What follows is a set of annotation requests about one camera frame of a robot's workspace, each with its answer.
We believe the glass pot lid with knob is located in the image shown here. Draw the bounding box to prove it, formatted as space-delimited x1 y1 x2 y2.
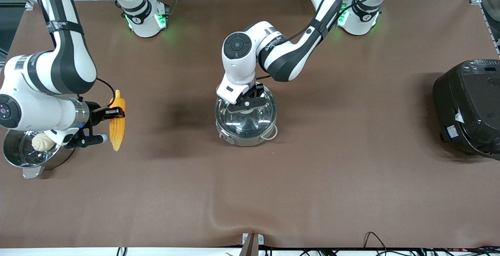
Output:
215 85 277 138

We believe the yellow corn cob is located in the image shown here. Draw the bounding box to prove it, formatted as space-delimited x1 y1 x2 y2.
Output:
109 90 127 152

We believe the grey electric cooking pot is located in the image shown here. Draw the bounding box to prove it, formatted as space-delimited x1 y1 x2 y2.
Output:
215 88 279 147

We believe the stainless steel steamer pot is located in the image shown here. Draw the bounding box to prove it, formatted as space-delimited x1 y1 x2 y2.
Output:
2 129 76 179

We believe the white steamed bun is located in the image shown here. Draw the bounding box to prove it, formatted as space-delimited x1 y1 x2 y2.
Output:
31 132 55 152

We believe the black rice cooker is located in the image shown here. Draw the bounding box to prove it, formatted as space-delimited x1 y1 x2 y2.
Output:
432 59 500 160

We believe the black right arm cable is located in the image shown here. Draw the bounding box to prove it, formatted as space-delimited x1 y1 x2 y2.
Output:
95 77 118 111

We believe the metal table edge bracket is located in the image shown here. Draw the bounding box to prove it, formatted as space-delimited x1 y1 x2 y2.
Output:
239 232 265 256

